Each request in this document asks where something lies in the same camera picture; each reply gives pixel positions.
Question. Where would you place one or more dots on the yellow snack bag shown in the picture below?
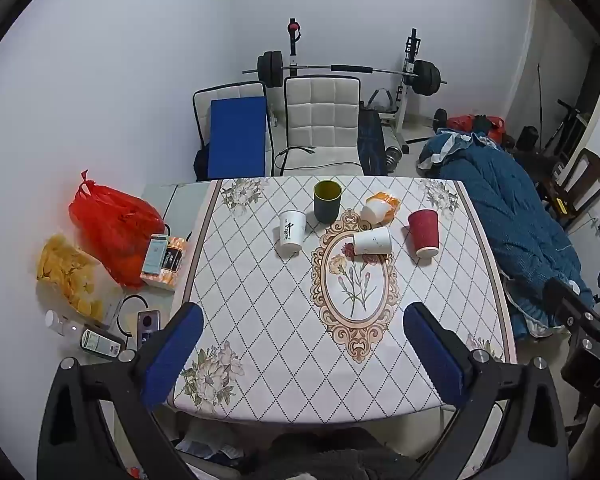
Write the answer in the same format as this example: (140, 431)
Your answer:
(70, 272)

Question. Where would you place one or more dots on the red plastic bag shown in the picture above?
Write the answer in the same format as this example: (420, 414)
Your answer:
(110, 225)

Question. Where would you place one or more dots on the black round weight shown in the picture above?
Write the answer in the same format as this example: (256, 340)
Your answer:
(527, 138)

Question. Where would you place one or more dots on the blue blanket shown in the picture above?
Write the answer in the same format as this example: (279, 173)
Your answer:
(505, 200)

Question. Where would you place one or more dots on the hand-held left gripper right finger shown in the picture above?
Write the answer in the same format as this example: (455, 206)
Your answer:
(432, 352)

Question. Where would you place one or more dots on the barbell with black plates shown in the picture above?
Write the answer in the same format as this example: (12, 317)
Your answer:
(425, 77)

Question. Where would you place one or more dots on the black folding stand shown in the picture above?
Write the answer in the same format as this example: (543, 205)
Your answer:
(570, 120)

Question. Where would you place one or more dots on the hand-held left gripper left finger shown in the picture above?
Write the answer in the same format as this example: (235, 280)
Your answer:
(175, 355)

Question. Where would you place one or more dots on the white door frame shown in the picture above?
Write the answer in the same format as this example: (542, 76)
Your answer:
(527, 50)

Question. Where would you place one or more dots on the wooden chair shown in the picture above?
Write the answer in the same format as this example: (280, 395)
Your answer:
(587, 170)

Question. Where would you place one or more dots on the blue mat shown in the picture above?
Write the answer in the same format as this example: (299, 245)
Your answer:
(237, 135)

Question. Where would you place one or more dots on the grey side table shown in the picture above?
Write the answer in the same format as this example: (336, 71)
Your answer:
(180, 200)

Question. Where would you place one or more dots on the dark bottle with label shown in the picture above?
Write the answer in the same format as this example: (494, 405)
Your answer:
(100, 344)

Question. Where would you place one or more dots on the dark green cup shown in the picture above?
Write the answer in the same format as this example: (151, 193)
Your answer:
(327, 205)

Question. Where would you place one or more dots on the white padded chair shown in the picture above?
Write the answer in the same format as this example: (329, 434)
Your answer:
(230, 91)
(320, 120)

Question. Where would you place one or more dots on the smartphone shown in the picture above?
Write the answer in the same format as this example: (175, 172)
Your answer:
(147, 326)

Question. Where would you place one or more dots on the orange and white paper cup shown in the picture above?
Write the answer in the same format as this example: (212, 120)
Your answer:
(382, 207)

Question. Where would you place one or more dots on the teal box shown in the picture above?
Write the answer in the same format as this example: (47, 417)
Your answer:
(155, 257)

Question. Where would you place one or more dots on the floral printed tablecloth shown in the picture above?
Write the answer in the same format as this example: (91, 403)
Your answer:
(260, 310)

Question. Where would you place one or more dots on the orange and black packet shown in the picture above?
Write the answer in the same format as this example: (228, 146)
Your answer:
(174, 265)

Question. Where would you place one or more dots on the clear plastic bottle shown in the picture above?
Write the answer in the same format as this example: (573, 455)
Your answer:
(62, 326)

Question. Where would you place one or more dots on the dark grey fleece clothing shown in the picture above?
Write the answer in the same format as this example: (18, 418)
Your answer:
(330, 457)

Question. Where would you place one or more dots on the white speckled paper cup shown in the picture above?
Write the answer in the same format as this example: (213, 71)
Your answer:
(372, 241)

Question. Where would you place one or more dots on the red paper cup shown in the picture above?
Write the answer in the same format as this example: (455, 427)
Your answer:
(424, 235)

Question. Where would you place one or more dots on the barbell rack post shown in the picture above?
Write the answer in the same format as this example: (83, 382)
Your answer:
(293, 45)
(409, 60)

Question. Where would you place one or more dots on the black bag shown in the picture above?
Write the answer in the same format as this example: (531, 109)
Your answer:
(201, 164)

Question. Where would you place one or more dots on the dumbbell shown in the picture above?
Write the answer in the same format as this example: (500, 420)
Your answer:
(440, 117)
(394, 157)

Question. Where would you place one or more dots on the white cup with black print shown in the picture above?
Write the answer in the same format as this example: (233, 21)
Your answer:
(292, 235)

